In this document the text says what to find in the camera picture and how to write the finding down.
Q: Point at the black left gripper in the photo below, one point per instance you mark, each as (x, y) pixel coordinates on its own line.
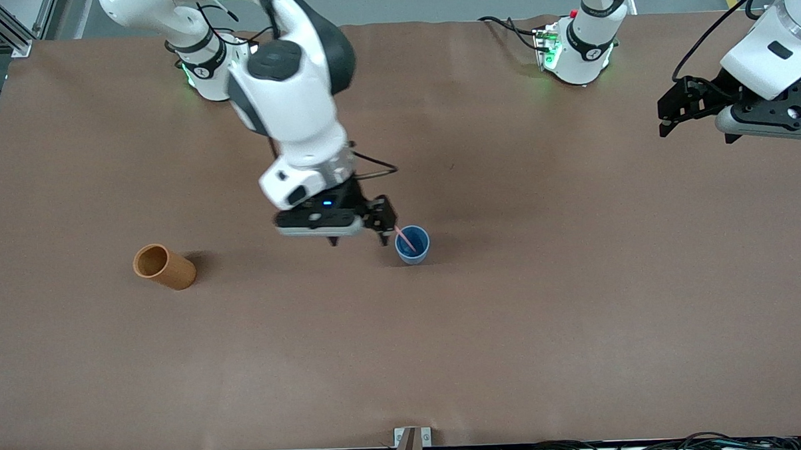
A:
(708, 95)

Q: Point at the orange cup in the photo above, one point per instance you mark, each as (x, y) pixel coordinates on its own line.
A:
(167, 268)

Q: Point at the aluminium frame profile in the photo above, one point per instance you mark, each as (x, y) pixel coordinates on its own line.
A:
(7, 29)

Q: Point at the blue cup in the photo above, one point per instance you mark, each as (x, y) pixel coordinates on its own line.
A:
(413, 250)

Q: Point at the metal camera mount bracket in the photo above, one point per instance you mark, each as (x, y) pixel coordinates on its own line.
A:
(411, 441)

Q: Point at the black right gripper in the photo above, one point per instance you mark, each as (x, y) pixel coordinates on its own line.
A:
(357, 198)

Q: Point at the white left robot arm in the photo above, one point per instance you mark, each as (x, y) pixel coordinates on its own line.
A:
(768, 59)

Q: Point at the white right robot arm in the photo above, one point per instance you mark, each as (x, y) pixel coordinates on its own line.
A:
(289, 95)

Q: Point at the brown table cover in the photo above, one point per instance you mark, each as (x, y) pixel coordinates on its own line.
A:
(404, 331)

